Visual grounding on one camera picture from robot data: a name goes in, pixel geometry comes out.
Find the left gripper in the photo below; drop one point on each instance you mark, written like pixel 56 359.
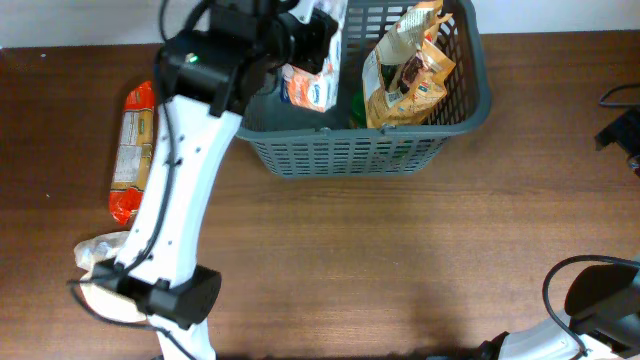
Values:
pixel 323 27

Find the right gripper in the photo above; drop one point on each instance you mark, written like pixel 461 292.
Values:
pixel 625 131

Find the colourful tissue multipack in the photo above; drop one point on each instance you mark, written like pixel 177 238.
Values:
pixel 317 91

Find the green lid jar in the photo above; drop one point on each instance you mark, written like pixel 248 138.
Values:
pixel 357 118

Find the orange snack bag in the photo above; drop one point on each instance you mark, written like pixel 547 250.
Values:
pixel 403 78

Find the orange noodle packet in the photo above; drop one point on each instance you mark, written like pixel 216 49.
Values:
pixel 134 153

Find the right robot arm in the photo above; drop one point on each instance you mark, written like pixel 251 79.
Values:
pixel 599 319

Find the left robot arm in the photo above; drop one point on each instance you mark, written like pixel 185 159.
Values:
pixel 205 76

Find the grey plastic basket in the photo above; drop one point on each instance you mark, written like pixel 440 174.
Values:
pixel 296 142

